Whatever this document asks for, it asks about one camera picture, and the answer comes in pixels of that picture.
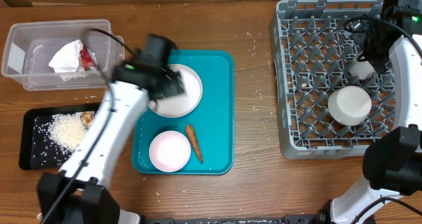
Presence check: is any large white dinner plate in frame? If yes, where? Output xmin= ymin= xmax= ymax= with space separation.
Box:
xmin=148 ymin=64 xmax=202 ymax=118

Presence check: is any white cup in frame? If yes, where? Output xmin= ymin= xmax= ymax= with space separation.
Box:
xmin=349 ymin=61 xmax=375 ymax=80

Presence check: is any pale green bowl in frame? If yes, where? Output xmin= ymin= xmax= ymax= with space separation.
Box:
xmin=328 ymin=86 xmax=372 ymax=126

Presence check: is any red sauce packet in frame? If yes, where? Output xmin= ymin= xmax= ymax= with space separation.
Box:
xmin=79 ymin=45 xmax=96 ymax=71

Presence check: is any brown patterned food piece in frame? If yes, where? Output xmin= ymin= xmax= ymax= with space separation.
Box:
xmin=80 ymin=111 xmax=94 ymax=129

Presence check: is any white paper napkin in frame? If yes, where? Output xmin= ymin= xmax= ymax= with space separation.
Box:
xmin=48 ymin=40 xmax=98 ymax=82

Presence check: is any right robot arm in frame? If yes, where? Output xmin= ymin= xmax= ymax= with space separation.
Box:
xmin=312 ymin=6 xmax=421 ymax=223

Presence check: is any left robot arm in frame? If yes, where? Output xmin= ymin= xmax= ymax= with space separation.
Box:
xmin=38 ymin=61 xmax=185 ymax=224

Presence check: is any grey dishwasher rack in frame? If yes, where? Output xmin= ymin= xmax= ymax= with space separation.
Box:
xmin=268 ymin=0 xmax=422 ymax=161

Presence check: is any clear plastic waste bin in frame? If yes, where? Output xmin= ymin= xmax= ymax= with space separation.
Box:
xmin=1 ymin=19 xmax=125 ymax=90

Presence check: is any orange carrot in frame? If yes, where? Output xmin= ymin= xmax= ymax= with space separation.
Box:
xmin=185 ymin=124 xmax=204 ymax=164

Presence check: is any teal serving tray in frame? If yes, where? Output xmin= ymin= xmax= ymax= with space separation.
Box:
xmin=132 ymin=50 xmax=234 ymax=175

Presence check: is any small pink plate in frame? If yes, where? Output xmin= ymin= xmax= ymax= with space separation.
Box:
xmin=149 ymin=130 xmax=191 ymax=173

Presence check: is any pile of white rice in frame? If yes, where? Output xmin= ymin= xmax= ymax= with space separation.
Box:
xmin=32 ymin=111 xmax=89 ymax=162

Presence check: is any black plastic tray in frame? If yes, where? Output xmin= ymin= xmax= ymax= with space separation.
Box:
xmin=18 ymin=103 xmax=100 ymax=170

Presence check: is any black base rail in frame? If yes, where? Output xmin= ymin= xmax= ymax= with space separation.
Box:
xmin=140 ymin=214 xmax=318 ymax=224

